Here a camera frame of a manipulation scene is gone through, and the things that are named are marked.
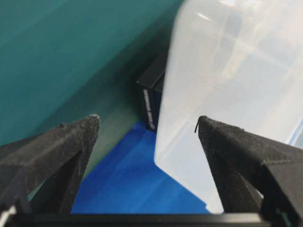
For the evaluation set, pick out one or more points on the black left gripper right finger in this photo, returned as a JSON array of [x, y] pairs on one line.
[[254, 174]]

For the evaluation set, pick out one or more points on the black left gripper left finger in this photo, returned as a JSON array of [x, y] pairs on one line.
[[42, 174]]

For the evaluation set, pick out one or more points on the translucent plastic tool box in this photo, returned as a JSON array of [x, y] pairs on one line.
[[236, 61]]

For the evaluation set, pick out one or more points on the black small box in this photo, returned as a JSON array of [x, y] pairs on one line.
[[150, 85]]

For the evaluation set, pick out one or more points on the blue table mat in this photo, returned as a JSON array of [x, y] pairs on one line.
[[127, 181]]

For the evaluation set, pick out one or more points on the green curtain backdrop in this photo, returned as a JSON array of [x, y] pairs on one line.
[[62, 60]]

